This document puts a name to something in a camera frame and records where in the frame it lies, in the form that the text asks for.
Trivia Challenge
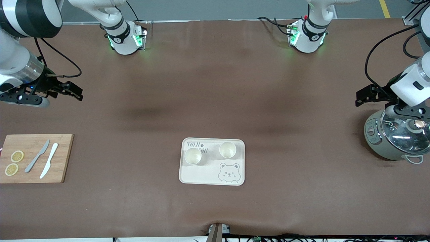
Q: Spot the white plastic cup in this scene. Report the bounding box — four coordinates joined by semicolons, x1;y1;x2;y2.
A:
184;148;202;165
219;142;237;159

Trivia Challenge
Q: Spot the cream tray with bear print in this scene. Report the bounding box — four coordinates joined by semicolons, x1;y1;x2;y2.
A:
178;137;246;186

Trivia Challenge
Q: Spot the glass pot lid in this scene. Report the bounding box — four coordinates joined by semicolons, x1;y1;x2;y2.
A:
381;113;430;152

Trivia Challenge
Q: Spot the grey-green electric cooking pot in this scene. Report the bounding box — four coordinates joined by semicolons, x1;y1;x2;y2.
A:
364;109;430;165

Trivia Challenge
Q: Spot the bamboo cutting board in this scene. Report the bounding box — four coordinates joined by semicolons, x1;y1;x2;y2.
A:
0;134;74;184

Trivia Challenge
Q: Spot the grey plastic knife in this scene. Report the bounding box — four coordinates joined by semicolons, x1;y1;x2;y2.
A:
25;139;50;173

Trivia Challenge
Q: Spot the white plastic knife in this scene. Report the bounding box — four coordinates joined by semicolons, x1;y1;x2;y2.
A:
40;143;59;179

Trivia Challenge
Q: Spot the brown table cover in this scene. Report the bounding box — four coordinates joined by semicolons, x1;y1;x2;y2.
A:
0;18;430;240

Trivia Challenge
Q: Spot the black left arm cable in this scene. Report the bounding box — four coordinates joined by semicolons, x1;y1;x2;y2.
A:
402;31;423;59
364;24;420;98

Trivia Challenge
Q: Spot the aluminium frame post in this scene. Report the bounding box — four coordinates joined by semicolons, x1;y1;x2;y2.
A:
405;0;430;26

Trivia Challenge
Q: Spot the black right base cable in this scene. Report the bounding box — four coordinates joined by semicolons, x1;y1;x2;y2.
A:
126;0;140;22

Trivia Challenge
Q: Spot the black base cable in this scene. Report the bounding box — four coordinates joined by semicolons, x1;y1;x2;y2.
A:
258;16;296;36
126;0;140;22

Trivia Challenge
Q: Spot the black left base cable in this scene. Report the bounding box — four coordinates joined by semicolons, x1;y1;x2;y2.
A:
258;16;296;36

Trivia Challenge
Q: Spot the metal table edge bracket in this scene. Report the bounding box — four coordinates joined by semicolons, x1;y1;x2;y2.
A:
207;223;231;242

